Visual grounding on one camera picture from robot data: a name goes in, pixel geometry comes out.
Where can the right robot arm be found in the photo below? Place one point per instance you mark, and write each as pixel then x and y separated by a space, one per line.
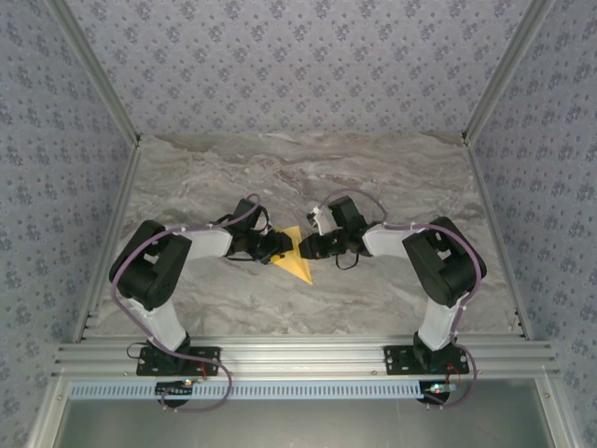
pixel 438 322

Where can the grey metal sheet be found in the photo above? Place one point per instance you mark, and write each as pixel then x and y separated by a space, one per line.
pixel 303 424

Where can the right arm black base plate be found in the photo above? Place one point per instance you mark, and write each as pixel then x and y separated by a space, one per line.
pixel 396 361

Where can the aluminium cross rail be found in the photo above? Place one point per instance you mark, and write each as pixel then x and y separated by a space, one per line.
pixel 303 357

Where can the aluminium side rail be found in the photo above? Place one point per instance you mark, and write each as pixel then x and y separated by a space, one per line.
pixel 113 233
pixel 496 233

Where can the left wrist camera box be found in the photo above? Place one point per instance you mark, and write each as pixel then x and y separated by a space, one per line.
pixel 245 210

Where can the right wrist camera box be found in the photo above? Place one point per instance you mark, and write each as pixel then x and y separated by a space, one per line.
pixel 347 212

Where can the yellow paper sheet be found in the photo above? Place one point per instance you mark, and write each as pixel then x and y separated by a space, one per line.
pixel 294 266

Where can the aluminium frame post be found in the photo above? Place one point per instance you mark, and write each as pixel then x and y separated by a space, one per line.
pixel 504 70
pixel 99 74

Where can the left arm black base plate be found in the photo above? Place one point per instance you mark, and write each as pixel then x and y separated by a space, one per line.
pixel 210 361

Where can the aluminium frame leg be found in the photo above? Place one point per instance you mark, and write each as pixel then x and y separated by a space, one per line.
pixel 46 410
pixel 555 410

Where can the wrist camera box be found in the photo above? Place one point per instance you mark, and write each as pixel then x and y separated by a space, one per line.
pixel 245 210
pixel 347 212

